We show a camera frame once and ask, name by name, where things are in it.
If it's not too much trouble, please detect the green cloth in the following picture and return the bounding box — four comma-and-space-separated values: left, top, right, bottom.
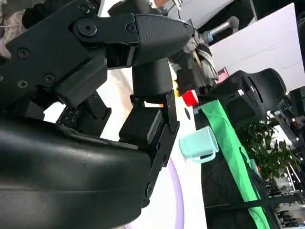
201, 99, 271, 229

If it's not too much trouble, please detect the red tape roll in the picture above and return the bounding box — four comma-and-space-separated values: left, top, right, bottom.
182, 89, 200, 107

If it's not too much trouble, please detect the silver tripod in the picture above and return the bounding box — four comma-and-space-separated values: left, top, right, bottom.
285, 164, 302, 191

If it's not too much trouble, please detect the grey striped fabric bundle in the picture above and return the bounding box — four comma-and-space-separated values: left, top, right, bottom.
194, 42, 218, 82

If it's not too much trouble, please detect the beige crumpled cloth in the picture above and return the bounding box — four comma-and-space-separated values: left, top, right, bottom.
0, 10, 27, 60

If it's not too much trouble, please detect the pink box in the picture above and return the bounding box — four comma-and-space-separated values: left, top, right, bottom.
218, 67, 229, 83

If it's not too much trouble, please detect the pale green mug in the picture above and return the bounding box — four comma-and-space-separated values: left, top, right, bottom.
178, 125, 219, 165

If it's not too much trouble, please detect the black chair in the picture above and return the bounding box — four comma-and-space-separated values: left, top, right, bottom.
213, 68, 290, 125

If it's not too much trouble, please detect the black table skirt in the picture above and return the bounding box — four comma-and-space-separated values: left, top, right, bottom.
201, 112, 279, 229

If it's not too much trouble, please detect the orange white toy bread roll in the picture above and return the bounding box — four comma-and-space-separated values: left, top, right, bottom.
173, 80, 182, 99

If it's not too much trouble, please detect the white panel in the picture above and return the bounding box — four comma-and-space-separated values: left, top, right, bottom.
207, 2, 305, 91

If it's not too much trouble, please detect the lilac plate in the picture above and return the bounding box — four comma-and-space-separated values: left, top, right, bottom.
125, 157, 184, 229

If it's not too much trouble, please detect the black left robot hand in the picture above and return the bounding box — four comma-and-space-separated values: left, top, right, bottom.
176, 51, 206, 95

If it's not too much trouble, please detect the green potted plant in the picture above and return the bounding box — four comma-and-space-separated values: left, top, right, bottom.
238, 116, 302, 179

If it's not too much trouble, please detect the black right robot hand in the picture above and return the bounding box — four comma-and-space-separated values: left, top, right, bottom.
0, 0, 194, 229

